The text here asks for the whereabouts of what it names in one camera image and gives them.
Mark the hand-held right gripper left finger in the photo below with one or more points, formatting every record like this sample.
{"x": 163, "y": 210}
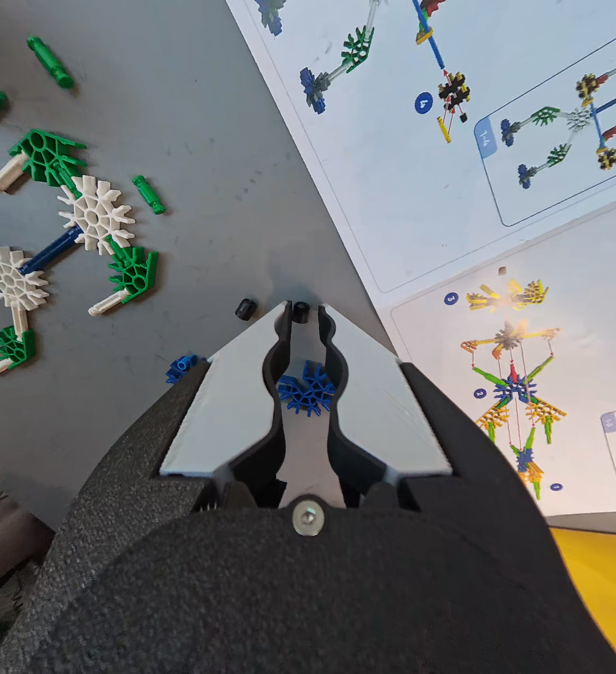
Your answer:
{"x": 218, "y": 410}

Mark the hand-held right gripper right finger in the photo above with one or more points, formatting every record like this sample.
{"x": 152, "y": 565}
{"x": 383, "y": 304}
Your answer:
{"x": 387, "y": 421}

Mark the small black toy connector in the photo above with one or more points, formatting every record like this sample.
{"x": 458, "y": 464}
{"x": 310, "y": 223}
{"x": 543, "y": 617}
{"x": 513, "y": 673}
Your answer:
{"x": 246, "y": 309}
{"x": 301, "y": 311}

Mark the white green blue toy assembly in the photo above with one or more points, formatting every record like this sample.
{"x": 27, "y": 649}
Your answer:
{"x": 95, "y": 213}

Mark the yellow plastic bin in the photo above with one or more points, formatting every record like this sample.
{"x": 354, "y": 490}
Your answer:
{"x": 602, "y": 579}

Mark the blue toy connector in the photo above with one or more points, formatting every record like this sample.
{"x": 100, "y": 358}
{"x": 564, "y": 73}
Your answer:
{"x": 181, "y": 368}
{"x": 306, "y": 392}

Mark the person's body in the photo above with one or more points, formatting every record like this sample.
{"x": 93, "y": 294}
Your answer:
{"x": 3, "y": 526}

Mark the folded paper instruction sheet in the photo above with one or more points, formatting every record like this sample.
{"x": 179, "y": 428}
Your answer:
{"x": 471, "y": 184}

